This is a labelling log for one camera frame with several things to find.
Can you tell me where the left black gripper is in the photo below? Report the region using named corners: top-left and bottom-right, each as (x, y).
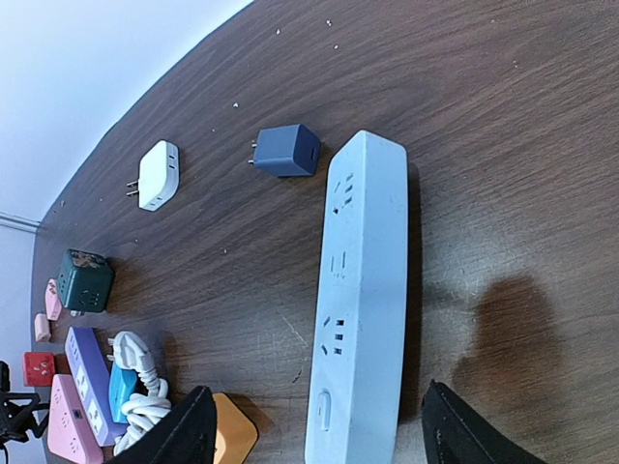
top-left (0, 362), bottom-right (48, 443)

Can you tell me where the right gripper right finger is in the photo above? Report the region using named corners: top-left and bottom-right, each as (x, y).
top-left (422, 381), bottom-right (545, 464)

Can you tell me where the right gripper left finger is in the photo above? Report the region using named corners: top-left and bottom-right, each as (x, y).
top-left (108, 386), bottom-right (217, 464)

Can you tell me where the red cube socket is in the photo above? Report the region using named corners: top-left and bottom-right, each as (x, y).
top-left (22, 352), bottom-right (71, 387)

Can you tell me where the pink triangular socket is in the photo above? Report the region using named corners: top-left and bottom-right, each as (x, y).
top-left (47, 374), bottom-right (103, 464)

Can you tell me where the blue square plug adapter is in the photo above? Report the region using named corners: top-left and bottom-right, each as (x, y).
top-left (108, 363), bottom-right (138, 424)

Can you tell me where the purple power strip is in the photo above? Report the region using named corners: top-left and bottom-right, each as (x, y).
top-left (65, 327), bottom-right (127, 448)

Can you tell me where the beige pink plug adapter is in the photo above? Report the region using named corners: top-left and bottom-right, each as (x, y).
top-left (34, 313), bottom-right (51, 343)

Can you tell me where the light blue power strip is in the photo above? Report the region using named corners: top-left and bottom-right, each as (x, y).
top-left (305, 130), bottom-right (408, 463)

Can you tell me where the pink square plug adapter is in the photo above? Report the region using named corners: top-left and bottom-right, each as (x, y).
top-left (44, 278), bottom-right (63, 321)

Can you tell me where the dark green cube adapter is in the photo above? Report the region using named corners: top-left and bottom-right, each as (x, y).
top-left (57, 248), bottom-right (115, 313)

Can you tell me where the white charger plug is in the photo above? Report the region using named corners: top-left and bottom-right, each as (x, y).
top-left (126, 140), bottom-right (180, 212)

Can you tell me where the black charger plug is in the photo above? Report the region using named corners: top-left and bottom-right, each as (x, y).
top-left (250, 124), bottom-right (321, 178)

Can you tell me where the orange power strip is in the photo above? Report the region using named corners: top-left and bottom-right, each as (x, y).
top-left (213, 392), bottom-right (258, 464)

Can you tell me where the purple strip white cable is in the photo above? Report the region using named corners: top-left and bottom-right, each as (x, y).
top-left (106, 330), bottom-right (171, 456)

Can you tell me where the left aluminium post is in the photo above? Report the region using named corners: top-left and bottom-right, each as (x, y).
top-left (0, 212), bottom-right (41, 233)

